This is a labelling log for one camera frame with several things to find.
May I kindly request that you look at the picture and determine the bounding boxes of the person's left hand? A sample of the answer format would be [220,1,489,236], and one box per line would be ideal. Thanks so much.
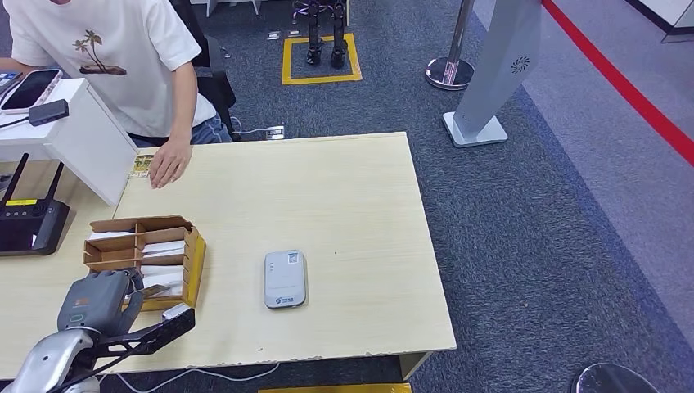
[147,138,193,190]

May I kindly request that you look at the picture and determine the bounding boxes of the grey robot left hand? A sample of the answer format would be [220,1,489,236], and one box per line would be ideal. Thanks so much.
[56,269,146,337]

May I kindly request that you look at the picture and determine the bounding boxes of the cardboard key card box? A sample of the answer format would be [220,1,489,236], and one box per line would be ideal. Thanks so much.
[82,215,207,313]

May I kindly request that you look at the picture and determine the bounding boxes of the person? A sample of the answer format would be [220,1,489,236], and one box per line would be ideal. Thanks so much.
[0,0,234,190]

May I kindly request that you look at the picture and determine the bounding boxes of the black office chair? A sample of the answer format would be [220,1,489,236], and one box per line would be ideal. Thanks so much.
[169,0,237,143]

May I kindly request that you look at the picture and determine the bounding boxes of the white desk riser box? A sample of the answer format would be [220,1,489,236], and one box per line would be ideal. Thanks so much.
[0,78,139,207]

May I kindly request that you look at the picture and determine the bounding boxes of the black router with antennas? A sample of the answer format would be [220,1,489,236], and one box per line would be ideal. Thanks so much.
[0,153,71,257]

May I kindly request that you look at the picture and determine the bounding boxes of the black power bank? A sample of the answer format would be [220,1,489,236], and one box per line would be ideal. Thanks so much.
[28,99,70,128]

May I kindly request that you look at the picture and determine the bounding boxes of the black smartphone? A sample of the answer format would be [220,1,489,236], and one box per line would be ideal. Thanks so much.
[0,69,61,115]

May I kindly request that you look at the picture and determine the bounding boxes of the yellow floor tape square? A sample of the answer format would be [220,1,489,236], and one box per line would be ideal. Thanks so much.
[281,32,363,86]

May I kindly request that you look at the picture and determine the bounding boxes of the black humanoid robot legs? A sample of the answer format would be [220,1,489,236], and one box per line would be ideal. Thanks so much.
[292,0,349,70]

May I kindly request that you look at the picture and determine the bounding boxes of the grey kiosk stand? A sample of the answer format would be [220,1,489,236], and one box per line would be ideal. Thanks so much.
[441,0,543,148]

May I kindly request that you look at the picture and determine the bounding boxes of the red floor tape line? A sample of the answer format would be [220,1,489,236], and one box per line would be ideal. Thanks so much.
[541,0,694,168]

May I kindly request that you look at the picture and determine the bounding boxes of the round dark disc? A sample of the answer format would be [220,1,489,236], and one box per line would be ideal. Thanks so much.
[570,362,660,393]

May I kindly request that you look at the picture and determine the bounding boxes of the white platform with dark edge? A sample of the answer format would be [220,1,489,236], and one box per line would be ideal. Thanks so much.
[626,0,694,43]

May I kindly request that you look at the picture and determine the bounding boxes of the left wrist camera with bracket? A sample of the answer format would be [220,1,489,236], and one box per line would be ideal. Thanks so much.
[94,303,196,359]

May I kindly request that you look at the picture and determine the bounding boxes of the white cable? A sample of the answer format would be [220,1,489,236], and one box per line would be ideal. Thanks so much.
[114,362,280,393]

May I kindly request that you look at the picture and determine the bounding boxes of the white table frame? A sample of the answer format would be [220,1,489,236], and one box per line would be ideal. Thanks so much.
[189,0,263,17]

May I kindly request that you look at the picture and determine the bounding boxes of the chrome stanchion post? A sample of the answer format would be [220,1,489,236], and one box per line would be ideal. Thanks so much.
[424,0,477,91]

